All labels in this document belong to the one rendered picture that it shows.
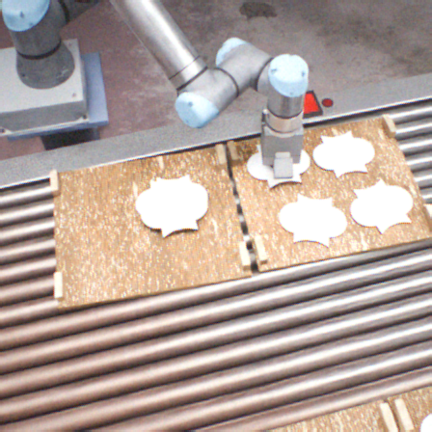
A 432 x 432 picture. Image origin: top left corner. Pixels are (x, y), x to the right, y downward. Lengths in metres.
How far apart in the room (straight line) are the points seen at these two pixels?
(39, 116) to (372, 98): 0.86
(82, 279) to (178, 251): 0.21
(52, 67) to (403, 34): 2.11
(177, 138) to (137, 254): 0.34
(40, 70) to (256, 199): 0.64
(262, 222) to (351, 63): 1.83
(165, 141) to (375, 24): 1.99
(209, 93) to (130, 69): 1.88
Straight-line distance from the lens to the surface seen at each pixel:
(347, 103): 1.57
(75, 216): 1.35
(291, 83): 1.13
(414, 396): 1.20
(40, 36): 1.50
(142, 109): 2.79
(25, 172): 1.48
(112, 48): 3.11
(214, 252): 1.26
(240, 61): 1.18
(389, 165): 1.43
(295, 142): 1.27
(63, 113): 1.57
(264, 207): 1.32
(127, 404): 1.17
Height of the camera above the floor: 2.05
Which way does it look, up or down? 59 degrees down
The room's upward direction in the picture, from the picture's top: 2 degrees counter-clockwise
